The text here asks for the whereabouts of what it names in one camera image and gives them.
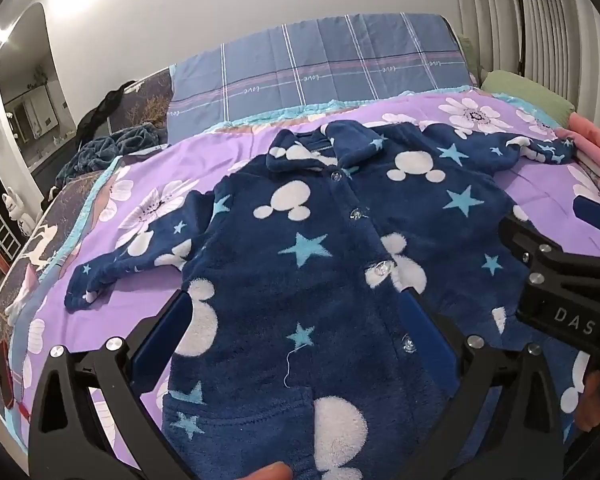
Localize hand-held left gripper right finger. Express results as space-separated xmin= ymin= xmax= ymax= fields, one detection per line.
xmin=397 ymin=291 xmax=567 ymax=480

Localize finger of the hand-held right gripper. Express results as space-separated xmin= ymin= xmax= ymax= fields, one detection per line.
xmin=573 ymin=196 xmax=600 ymax=256
xmin=498 ymin=214 xmax=600 ymax=307

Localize black floor lamp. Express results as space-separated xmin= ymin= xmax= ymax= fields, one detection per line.
xmin=501 ymin=0 xmax=531 ymax=78

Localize black cloth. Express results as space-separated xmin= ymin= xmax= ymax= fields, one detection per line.
xmin=75 ymin=79 xmax=143 ymax=136

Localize person's left hand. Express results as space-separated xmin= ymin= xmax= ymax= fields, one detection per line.
xmin=237 ymin=461 xmax=295 ymax=480

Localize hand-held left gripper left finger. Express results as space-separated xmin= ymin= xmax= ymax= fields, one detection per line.
xmin=27 ymin=290 xmax=197 ymax=480

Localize white pleated curtain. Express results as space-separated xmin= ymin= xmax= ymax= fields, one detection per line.
xmin=450 ymin=0 xmax=600 ymax=126

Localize dark patterned bed sheet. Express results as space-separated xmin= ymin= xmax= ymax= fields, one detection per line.
xmin=0 ymin=170 xmax=123 ymax=413

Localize arched doorway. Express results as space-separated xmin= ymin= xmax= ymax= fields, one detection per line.
xmin=0 ymin=2 xmax=77 ymax=173

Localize blue plaid pillow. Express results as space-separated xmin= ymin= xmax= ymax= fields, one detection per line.
xmin=167 ymin=12 xmax=481 ymax=126

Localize navy fleece star-print pajama top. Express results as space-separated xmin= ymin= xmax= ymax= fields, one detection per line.
xmin=64 ymin=119 xmax=600 ymax=480

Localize pink folded clothes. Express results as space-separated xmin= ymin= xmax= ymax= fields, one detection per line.
xmin=554 ymin=111 xmax=600 ymax=201

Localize dark leaf-print pillow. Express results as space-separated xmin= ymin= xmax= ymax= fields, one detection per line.
xmin=109 ymin=71 xmax=175 ymax=133

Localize green pillow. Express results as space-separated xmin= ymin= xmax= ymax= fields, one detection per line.
xmin=480 ymin=69 xmax=577 ymax=128

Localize purple floral blanket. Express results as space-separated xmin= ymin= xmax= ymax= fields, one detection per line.
xmin=10 ymin=87 xmax=600 ymax=480

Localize person's right hand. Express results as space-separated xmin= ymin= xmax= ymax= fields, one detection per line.
xmin=577 ymin=357 xmax=600 ymax=433

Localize white cat figurine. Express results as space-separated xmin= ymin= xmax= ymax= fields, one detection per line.
xmin=2 ymin=186 xmax=34 ymax=239

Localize teal knit blanket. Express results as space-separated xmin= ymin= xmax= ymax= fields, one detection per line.
xmin=55 ymin=124 xmax=171 ymax=188

